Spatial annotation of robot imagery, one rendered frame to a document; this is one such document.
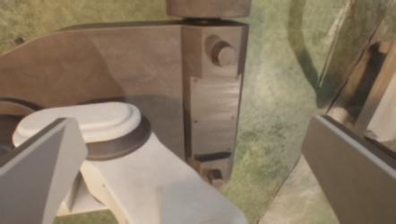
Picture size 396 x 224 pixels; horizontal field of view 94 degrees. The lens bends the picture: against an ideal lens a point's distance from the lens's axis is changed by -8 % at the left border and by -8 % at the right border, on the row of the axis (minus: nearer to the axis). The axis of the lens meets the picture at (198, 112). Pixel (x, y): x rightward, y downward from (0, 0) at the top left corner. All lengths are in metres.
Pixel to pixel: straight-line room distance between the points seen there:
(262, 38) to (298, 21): 0.13
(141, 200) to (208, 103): 0.29
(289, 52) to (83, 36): 0.63
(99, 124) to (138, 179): 0.11
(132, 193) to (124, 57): 0.28
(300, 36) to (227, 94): 0.40
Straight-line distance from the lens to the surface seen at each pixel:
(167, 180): 0.30
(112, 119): 0.35
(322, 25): 0.84
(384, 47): 0.88
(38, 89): 0.53
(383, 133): 1.01
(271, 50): 0.74
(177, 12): 0.45
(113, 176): 0.32
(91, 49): 0.46
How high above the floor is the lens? 0.61
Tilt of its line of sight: 58 degrees down
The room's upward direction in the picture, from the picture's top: 155 degrees clockwise
